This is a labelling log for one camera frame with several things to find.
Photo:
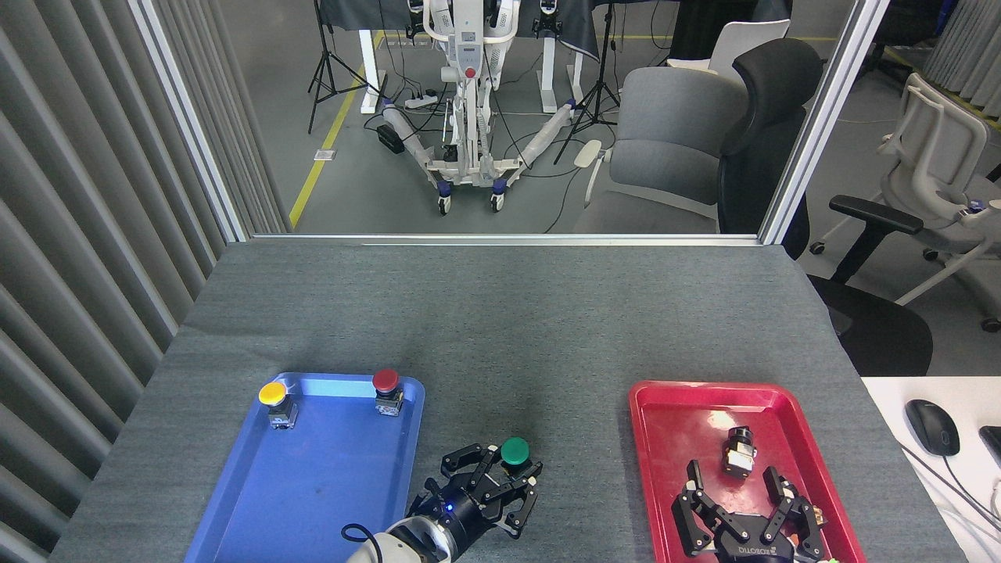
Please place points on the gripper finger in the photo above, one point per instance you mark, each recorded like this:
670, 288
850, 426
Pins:
522, 508
805, 536
690, 520
469, 469

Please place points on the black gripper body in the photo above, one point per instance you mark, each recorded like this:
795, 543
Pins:
461, 516
755, 547

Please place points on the green push button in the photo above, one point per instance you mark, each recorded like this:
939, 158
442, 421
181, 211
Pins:
514, 451

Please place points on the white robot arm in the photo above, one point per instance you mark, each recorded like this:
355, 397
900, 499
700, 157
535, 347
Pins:
407, 545

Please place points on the red push button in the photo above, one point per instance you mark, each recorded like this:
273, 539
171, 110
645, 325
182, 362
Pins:
385, 380

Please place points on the yellow push button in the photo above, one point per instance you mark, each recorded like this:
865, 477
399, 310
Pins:
272, 393

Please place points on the red plastic tray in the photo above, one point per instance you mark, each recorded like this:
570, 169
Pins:
680, 438

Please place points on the blue plastic tray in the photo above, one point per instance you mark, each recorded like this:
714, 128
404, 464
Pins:
313, 469

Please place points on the white desk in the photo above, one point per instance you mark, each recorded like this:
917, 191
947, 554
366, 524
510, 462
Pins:
887, 399

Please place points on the black computer mouse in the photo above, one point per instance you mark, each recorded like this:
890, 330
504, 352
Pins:
932, 427

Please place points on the flat black device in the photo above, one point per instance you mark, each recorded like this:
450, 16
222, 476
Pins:
993, 446

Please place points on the black power adapter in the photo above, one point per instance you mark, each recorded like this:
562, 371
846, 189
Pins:
390, 139

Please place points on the silver floor plate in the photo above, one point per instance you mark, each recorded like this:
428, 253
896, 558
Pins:
325, 155

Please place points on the grey office chair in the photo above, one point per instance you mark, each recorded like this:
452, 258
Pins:
665, 156

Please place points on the white power strip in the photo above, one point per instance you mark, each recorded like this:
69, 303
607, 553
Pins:
421, 101

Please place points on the black office chair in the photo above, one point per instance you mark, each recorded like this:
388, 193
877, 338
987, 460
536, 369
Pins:
762, 141

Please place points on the black tripod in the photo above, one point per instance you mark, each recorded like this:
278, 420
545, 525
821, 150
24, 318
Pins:
327, 47
600, 86

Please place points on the white mesh office chair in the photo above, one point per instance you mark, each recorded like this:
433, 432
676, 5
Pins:
938, 148

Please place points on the white wheeled stand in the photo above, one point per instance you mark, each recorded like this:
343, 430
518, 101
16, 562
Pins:
469, 47

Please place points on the white-legged table with black cloth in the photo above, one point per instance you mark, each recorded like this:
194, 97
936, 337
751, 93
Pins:
583, 31

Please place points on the grey pleated curtain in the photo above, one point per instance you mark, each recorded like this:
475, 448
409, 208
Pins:
970, 39
70, 234

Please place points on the white plastic chair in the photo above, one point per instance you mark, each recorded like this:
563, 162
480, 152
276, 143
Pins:
743, 43

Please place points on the switch with orange contacts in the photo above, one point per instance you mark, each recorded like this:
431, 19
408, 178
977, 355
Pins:
818, 516

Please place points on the black knob selector switch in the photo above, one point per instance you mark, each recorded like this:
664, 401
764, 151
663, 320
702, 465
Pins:
739, 453

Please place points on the silver table edge rail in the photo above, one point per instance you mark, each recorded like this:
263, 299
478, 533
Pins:
508, 239

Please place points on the silver aluminium post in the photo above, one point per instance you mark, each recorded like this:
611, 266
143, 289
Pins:
191, 125
821, 125

